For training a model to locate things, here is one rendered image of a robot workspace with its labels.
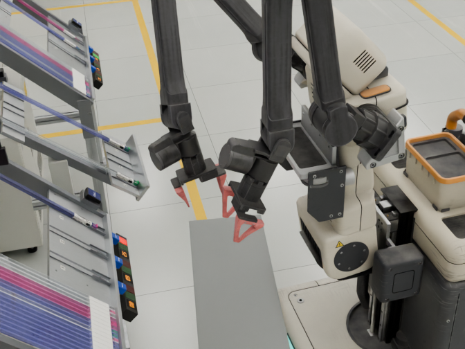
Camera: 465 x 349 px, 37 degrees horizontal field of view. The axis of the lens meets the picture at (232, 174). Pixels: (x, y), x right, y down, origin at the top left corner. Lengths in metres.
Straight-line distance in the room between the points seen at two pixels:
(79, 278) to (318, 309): 0.92
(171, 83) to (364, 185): 0.58
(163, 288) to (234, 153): 1.54
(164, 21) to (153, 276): 1.52
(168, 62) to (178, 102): 0.10
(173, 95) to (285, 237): 1.56
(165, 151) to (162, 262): 1.39
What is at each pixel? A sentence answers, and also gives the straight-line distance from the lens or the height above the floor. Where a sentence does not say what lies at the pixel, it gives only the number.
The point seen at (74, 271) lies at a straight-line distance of 1.89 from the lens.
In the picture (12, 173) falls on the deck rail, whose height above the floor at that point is 0.92.
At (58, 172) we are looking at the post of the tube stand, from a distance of 2.34.
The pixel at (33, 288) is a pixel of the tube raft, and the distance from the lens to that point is 1.72.
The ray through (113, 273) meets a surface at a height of 0.73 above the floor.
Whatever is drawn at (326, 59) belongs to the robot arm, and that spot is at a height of 1.40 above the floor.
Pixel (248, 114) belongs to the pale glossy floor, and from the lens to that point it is 4.15.
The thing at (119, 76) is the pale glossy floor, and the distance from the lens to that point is 4.73.
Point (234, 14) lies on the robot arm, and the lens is 1.85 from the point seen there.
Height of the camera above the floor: 2.01
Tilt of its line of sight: 34 degrees down
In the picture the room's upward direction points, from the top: 3 degrees counter-clockwise
